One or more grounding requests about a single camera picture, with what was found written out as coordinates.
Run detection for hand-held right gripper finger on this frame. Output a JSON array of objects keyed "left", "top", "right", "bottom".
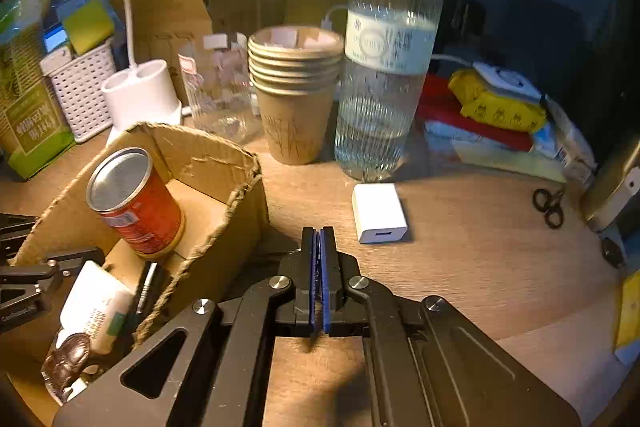
[
  {"left": 320, "top": 226, "right": 582, "bottom": 427},
  {"left": 52, "top": 227, "right": 321, "bottom": 427}
]

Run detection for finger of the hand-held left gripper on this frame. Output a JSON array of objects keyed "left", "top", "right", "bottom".
[
  {"left": 0, "top": 213, "right": 41, "bottom": 258},
  {"left": 0, "top": 247, "right": 106, "bottom": 333}
]

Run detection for white plastic bottle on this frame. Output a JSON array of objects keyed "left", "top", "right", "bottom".
[{"left": 55, "top": 259, "right": 136, "bottom": 355}]

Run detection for brown glossy object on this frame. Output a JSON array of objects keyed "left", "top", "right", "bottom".
[{"left": 40, "top": 333, "right": 108, "bottom": 403}]

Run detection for black pen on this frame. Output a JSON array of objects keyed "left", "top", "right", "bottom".
[{"left": 132, "top": 261, "right": 168, "bottom": 323}]

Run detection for red metal can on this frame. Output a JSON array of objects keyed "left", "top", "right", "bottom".
[{"left": 86, "top": 147, "right": 186, "bottom": 260}]

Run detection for cardboard box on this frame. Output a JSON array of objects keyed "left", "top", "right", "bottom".
[{"left": 10, "top": 122, "right": 271, "bottom": 408}]

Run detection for white charger adapter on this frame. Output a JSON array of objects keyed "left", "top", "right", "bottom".
[{"left": 351, "top": 183, "right": 410, "bottom": 245}]

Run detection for green printed packet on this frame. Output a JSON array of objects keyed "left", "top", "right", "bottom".
[{"left": 0, "top": 0, "right": 77, "bottom": 181}]

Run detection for white woven plastic basket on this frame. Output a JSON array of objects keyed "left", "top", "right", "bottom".
[{"left": 40, "top": 39, "right": 117, "bottom": 144}]

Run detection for stack of brown paper cups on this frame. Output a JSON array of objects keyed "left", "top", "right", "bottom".
[{"left": 247, "top": 25, "right": 346, "bottom": 166}]

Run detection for white desk lamp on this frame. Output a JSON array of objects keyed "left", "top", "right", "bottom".
[{"left": 20, "top": 0, "right": 183, "bottom": 130}]

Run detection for clear plastic water bottle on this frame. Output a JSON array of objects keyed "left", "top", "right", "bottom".
[{"left": 334, "top": 0, "right": 445, "bottom": 182}]

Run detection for blue packet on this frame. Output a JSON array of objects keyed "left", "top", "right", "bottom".
[{"left": 42, "top": 23, "right": 71, "bottom": 54}]

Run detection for stack of papers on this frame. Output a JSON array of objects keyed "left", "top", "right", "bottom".
[{"left": 425, "top": 119, "right": 568, "bottom": 182}]

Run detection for green and yellow sponge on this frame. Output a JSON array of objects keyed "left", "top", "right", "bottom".
[{"left": 61, "top": 0, "right": 116, "bottom": 56}]

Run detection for red book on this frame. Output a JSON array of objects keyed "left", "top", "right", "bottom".
[{"left": 417, "top": 74, "right": 535, "bottom": 152}]

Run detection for small black scissors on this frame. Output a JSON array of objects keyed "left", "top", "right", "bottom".
[{"left": 532, "top": 188, "right": 566, "bottom": 230}]

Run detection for yellow wet wipes packet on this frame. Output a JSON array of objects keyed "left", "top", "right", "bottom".
[{"left": 447, "top": 62, "right": 548, "bottom": 134}]

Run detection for brown cardboard lamp package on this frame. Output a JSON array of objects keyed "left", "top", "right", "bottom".
[{"left": 110, "top": 0, "right": 213, "bottom": 105}]

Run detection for white plastic packet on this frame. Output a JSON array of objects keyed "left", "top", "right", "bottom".
[{"left": 532, "top": 97, "right": 598, "bottom": 185}]

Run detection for yellow box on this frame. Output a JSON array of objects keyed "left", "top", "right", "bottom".
[{"left": 614, "top": 269, "right": 640, "bottom": 353}]

